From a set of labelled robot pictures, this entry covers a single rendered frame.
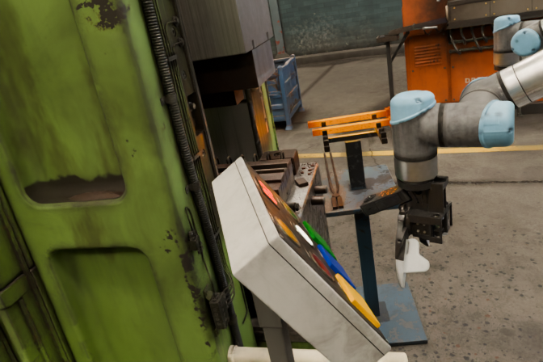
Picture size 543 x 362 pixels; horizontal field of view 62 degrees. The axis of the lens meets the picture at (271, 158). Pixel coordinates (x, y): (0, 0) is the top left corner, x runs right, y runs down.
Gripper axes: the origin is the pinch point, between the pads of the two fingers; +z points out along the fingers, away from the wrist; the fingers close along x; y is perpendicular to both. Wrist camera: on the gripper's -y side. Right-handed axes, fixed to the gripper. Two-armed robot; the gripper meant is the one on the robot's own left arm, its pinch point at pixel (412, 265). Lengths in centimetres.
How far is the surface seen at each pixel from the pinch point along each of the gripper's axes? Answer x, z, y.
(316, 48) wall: 703, 66, -432
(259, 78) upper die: 17, -35, -43
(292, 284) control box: -34.3, -18.7, -3.5
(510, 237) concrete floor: 166, 93, -8
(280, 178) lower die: 20.2, -5.5, -44.7
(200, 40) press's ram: 7, -48, -51
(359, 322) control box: -28.0, -9.2, 2.4
